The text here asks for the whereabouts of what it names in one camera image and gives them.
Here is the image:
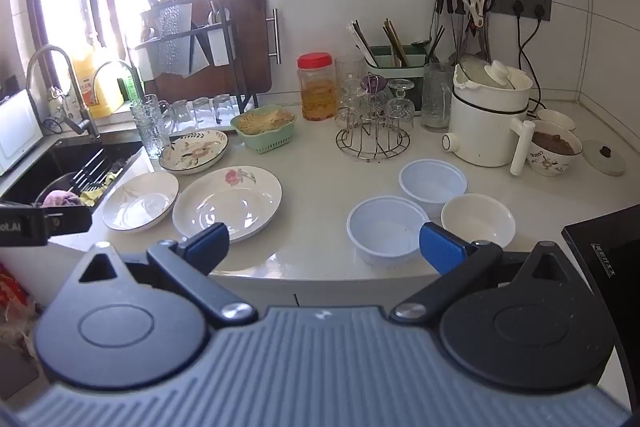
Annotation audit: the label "purple cloth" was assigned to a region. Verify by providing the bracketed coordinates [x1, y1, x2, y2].
[41, 189, 86, 208]

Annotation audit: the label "white plastic board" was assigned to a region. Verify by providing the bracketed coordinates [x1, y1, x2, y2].
[207, 8, 236, 68]

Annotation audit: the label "wooden chopsticks bundle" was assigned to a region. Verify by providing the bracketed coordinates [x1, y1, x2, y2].
[382, 19, 409, 66]

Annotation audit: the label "small white bowl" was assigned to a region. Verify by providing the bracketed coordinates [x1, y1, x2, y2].
[536, 108, 577, 132]

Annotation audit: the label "steel bar handle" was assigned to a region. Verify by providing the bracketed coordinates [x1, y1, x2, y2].
[265, 8, 281, 64]

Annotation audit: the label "white electric cooking pot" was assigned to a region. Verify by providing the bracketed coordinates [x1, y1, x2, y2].
[442, 56, 536, 176]

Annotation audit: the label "red-lid plastic jar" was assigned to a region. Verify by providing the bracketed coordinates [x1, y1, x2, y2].
[297, 52, 337, 122]

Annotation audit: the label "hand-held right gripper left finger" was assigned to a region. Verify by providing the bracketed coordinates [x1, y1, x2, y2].
[64, 223, 257, 328]

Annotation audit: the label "black handled hanging utensil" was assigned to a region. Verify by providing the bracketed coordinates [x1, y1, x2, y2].
[434, 0, 455, 58]

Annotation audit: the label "white chopsticks bundle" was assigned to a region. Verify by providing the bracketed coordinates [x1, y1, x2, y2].
[347, 21, 379, 66]

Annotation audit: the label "red printed packaging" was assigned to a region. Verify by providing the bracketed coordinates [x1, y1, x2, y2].
[0, 263, 38, 348]

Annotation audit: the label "textured glass mug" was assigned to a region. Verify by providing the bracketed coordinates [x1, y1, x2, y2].
[131, 96, 172, 160]

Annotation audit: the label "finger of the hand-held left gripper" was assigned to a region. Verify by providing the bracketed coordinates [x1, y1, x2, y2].
[42, 206, 94, 240]

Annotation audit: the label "inverted stemmed glass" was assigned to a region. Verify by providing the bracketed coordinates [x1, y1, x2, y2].
[386, 79, 416, 132]
[336, 74, 368, 130]

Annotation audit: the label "small steel faucet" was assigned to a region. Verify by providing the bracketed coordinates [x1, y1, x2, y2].
[91, 60, 146, 105]

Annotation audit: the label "black power plug with cable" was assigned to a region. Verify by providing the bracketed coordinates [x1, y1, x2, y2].
[517, 4, 547, 102]
[511, 1, 543, 100]

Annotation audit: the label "yellow detergent bottle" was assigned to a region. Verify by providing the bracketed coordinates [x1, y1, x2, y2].
[70, 43, 125, 118]

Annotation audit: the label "green chopstick holder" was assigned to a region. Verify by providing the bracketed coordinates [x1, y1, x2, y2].
[364, 45, 429, 80]

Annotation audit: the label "tall ribbed glass mug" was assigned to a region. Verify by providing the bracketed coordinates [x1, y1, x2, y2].
[421, 63, 455, 132]

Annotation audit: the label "white countertop appliance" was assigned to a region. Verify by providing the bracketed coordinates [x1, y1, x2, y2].
[0, 88, 45, 176]

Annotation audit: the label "plain white ceramic bowl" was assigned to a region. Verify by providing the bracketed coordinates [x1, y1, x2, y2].
[440, 193, 517, 254]

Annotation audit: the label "black kitchen sink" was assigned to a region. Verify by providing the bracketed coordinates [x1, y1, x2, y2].
[0, 138, 147, 210]

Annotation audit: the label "tall steel kitchen faucet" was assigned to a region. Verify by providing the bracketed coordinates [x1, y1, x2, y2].
[25, 45, 102, 144]

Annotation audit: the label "green basket with noodles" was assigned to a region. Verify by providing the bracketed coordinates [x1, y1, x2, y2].
[230, 104, 298, 155]

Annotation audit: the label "small clear drinking glass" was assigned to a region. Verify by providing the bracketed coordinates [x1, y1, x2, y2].
[167, 99, 193, 132]
[192, 97, 215, 128]
[214, 94, 237, 124]

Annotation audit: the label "wire cup rack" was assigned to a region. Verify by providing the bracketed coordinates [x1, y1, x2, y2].
[335, 107, 412, 161]

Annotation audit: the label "floral bowl with brown food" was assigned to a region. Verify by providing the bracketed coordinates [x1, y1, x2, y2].
[525, 129, 584, 178]

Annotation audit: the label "hammered steel cleaver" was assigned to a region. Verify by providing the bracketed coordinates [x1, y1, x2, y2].
[149, 3, 212, 78]

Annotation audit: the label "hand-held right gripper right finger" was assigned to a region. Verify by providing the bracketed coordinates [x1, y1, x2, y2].
[390, 222, 593, 324]

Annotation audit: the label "large white pink-flower plate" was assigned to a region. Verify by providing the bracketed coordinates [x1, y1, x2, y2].
[172, 165, 283, 244]

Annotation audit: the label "black wall power strip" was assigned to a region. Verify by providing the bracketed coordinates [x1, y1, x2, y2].
[484, 0, 553, 22]

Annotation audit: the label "wooden cutting board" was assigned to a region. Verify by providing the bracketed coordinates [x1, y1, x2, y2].
[144, 0, 274, 108]

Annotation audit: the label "black dish rack in sink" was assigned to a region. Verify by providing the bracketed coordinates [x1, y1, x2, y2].
[70, 149, 126, 196]

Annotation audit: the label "green bottle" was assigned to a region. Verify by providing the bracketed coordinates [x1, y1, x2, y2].
[120, 72, 143, 102]

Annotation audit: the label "black induction cooktop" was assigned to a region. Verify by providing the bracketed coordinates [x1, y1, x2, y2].
[561, 204, 640, 390]

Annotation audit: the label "translucent plastic bowl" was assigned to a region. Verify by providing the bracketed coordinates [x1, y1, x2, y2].
[346, 196, 432, 266]
[398, 159, 468, 218]

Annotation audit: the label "hanging metal utensils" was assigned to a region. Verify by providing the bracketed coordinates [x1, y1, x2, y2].
[447, 14, 493, 64]

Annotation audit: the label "purple-topped inverted glass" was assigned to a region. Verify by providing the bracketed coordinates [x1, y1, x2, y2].
[360, 73, 389, 118]

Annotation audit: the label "floral deep plate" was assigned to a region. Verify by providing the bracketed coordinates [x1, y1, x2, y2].
[158, 130, 230, 175]

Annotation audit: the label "white plate with faint pattern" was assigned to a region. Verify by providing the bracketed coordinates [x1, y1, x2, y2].
[101, 172, 180, 234]

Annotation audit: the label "pale lid with black knob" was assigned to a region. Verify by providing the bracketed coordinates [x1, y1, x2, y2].
[582, 139, 627, 178]

